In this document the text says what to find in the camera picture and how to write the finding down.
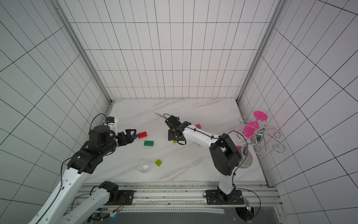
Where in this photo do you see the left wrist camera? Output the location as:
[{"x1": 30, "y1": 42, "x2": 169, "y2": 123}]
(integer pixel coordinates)
[{"x1": 104, "y1": 117, "x2": 118, "y2": 135}]

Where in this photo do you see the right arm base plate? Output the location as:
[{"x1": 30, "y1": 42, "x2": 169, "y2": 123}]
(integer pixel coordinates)
[{"x1": 204, "y1": 189, "x2": 244, "y2": 205}]

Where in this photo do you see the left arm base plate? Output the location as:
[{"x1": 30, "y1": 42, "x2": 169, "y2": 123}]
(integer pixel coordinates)
[{"x1": 109, "y1": 190, "x2": 135, "y2": 206}]

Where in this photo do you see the pink wine glass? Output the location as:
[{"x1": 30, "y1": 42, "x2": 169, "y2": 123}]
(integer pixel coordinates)
[
  {"x1": 242, "y1": 121, "x2": 260, "y2": 139},
  {"x1": 253, "y1": 111, "x2": 268, "y2": 122}
]

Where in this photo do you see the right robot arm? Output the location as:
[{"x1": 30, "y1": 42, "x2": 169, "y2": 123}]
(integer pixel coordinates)
[{"x1": 165, "y1": 115, "x2": 242, "y2": 199}]

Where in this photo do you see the pink wine glass upper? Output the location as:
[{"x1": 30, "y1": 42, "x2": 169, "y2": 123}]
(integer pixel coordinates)
[{"x1": 253, "y1": 111, "x2": 268, "y2": 122}]

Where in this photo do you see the aluminium mounting rail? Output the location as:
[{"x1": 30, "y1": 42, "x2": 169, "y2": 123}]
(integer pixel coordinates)
[{"x1": 57, "y1": 183, "x2": 283, "y2": 215}]

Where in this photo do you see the pink wine glass lower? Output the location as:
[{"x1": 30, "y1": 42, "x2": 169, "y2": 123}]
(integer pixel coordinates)
[{"x1": 242, "y1": 121, "x2": 260, "y2": 139}]

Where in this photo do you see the chrome glass holder stand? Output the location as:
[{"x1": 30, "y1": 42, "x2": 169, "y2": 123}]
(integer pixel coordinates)
[{"x1": 237, "y1": 117, "x2": 286, "y2": 169}]

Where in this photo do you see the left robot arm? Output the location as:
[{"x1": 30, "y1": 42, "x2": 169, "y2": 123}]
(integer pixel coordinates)
[{"x1": 30, "y1": 125, "x2": 136, "y2": 224}]

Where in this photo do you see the dark green lego brick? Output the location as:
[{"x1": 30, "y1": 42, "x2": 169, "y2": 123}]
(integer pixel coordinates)
[{"x1": 144, "y1": 141, "x2": 154, "y2": 147}]

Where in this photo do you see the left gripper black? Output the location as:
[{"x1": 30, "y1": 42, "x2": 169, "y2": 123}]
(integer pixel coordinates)
[{"x1": 101, "y1": 129, "x2": 137, "y2": 156}]

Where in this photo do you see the red lego brick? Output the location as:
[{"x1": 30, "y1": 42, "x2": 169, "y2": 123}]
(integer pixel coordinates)
[{"x1": 138, "y1": 132, "x2": 147, "y2": 139}]

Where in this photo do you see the clear glass cup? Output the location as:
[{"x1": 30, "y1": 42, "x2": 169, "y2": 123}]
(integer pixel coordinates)
[{"x1": 137, "y1": 160, "x2": 152, "y2": 175}]

